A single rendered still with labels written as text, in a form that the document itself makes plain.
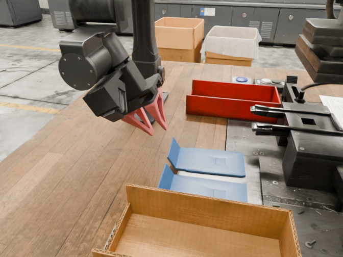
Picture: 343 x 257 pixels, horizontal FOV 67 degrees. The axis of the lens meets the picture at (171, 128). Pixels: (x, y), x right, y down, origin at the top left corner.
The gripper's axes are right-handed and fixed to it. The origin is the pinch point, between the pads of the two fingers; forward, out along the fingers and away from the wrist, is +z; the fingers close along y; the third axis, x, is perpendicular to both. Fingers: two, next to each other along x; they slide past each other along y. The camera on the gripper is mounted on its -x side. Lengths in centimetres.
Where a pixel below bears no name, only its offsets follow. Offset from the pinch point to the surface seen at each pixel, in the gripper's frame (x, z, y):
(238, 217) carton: -15.4, 11.6, 11.4
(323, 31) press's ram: 3.5, -3.4, 32.2
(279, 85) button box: 41, 21, 24
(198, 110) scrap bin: 22.0, 10.0, 2.2
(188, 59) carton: 225, 47, -46
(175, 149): 0.7, 6.4, 0.5
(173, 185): -8.9, 7.7, 0.9
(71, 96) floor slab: 199, 20, -176
